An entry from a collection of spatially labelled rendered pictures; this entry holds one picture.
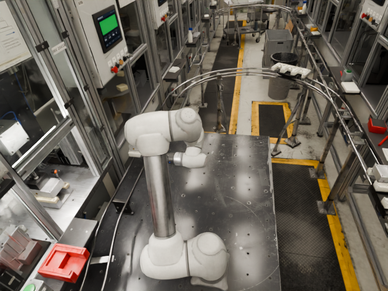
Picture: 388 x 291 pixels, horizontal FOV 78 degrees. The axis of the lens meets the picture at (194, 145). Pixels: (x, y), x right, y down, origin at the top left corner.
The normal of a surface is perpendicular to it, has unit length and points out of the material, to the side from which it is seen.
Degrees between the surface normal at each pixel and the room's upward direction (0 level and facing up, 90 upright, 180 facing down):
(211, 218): 0
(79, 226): 0
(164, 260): 55
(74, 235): 0
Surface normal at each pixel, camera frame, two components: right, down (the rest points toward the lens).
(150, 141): 0.03, 0.24
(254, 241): -0.07, -0.76
